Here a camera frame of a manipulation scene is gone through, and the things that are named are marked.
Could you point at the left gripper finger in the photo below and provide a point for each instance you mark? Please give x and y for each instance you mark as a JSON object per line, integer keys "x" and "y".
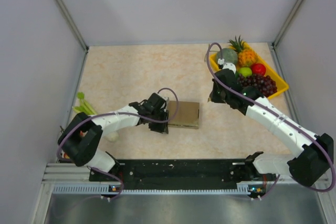
{"x": 164, "y": 126}
{"x": 158, "y": 127}

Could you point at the yellow plastic tray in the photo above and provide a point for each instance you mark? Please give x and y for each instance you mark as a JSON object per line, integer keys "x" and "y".
{"x": 214, "y": 48}

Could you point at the brown cardboard express box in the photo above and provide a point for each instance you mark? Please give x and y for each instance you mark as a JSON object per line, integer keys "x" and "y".
{"x": 187, "y": 115}

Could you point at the light green lime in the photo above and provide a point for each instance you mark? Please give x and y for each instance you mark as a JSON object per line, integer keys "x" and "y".
{"x": 245, "y": 72}

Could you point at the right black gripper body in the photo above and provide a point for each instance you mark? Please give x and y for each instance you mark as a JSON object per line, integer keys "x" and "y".
{"x": 219, "y": 96}

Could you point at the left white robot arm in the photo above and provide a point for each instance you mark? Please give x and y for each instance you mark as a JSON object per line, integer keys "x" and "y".
{"x": 84, "y": 151}

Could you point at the red lychee bunch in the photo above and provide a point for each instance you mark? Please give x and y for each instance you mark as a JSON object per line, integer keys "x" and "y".
{"x": 64, "y": 155}

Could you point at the red apple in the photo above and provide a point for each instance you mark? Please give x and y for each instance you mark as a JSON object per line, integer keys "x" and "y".
{"x": 258, "y": 68}

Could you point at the white slotted cable duct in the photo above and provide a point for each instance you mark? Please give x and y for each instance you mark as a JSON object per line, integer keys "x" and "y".
{"x": 102, "y": 189}

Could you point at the purple grape bunch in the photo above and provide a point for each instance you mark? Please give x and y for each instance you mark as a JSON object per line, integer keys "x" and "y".
{"x": 265, "y": 84}

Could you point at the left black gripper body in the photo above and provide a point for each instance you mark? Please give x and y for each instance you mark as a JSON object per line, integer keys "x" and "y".
{"x": 159, "y": 114}

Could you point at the green celery stalk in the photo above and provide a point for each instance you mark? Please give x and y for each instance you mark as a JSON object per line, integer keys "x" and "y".
{"x": 82, "y": 105}

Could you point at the green melon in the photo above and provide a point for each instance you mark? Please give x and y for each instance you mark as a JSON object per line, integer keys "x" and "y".
{"x": 227, "y": 55}

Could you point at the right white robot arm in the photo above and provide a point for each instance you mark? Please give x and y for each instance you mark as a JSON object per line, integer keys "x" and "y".
{"x": 311, "y": 155}

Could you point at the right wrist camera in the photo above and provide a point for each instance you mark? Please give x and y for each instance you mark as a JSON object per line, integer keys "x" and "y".
{"x": 222, "y": 64}

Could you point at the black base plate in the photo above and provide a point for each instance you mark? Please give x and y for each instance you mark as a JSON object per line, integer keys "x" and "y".
{"x": 187, "y": 174}

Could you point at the pineapple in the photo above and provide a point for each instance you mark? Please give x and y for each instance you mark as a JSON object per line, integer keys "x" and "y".
{"x": 246, "y": 56}

